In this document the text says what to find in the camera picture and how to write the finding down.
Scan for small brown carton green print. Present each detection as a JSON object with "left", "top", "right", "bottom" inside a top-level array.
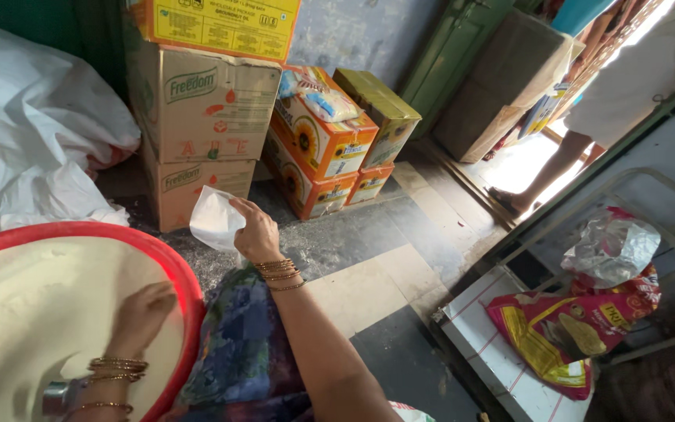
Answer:
[{"left": 141, "top": 138, "right": 257, "bottom": 233}]

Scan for gold bangles on left wrist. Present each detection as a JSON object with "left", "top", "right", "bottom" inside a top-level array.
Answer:
[{"left": 77, "top": 356, "right": 150, "bottom": 415}]

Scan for red plastic tub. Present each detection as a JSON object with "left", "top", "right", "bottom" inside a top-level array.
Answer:
[{"left": 0, "top": 221, "right": 207, "bottom": 422}]

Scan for white woven sack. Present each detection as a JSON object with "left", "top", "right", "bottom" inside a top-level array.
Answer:
[{"left": 0, "top": 20, "right": 142, "bottom": 240}]

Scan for white plastic bag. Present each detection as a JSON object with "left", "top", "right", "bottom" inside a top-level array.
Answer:
[{"left": 189, "top": 186, "right": 247, "bottom": 254}]

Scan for gold bangles on right wrist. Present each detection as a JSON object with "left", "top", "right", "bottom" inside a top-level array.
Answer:
[{"left": 254, "top": 258, "right": 308, "bottom": 293}]

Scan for yellow printed carton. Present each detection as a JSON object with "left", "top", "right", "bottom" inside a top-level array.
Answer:
[{"left": 128, "top": 0, "right": 302, "bottom": 64}]

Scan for white table with red lines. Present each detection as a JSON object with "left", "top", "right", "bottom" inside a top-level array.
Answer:
[{"left": 439, "top": 264, "right": 597, "bottom": 422}]

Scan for big plain brown carton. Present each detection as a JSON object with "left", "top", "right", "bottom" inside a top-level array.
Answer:
[{"left": 432, "top": 9, "right": 576, "bottom": 164}]

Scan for person's right hand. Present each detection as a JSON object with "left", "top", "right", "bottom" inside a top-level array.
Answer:
[{"left": 229, "top": 197, "right": 284, "bottom": 265}]

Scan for silver foil bag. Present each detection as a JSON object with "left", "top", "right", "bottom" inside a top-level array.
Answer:
[{"left": 560, "top": 207, "right": 662, "bottom": 290}]

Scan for person's left hand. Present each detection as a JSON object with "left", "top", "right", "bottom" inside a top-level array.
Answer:
[{"left": 106, "top": 281, "right": 179, "bottom": 359}]

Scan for large brown carton green print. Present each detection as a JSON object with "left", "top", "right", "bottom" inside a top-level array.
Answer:
[{"left": 123, "top": 36, "right": 283, "bottom": 165}]

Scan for gold bangles on wrist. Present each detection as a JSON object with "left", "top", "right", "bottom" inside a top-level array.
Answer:
[
  {"left": 77, "top": 356, "right": 150, "bottom": 415},
  {"left": 254, "top": 258, "right": 308, "bottom": 293}
]

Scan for white blue plastic packet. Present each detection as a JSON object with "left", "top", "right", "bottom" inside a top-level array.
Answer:
[{"left": 278, "top": 66, "right": 363, "bottom": 124}]

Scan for red yellow snack bag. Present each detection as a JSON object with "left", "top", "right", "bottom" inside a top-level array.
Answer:
[{"left": 485, "top": 264, "right": 662, "bottom": 402}]

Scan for green wooden door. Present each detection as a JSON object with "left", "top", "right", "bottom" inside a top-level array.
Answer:
[{"left": 398, "top": 0, "right": 518, "bottom": 139}]

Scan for small orange sunflower carton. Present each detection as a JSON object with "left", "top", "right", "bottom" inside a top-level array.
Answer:
[{"left": 346, "top": 162, "right": 396, "bottom": 206}]

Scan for person's colourful patterned garment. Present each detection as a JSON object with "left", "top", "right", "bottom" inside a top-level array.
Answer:
[{"left": 164, "top": 260, "right": 438, "bottom": 422}]

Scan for blue white booklet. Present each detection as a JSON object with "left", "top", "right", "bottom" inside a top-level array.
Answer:
[{"left": 518, "top": 88, "right": 570, "bottom": 139}]

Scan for steel measuring cup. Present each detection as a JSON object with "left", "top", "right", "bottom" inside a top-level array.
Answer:
[{"left": 42, "top": 379, "right": 88, "bottom": 417}]

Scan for olive yellow sunflower carton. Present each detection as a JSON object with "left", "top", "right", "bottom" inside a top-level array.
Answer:
[{"left": 332, "top": 68, "right": 423, "bottom": 170}]

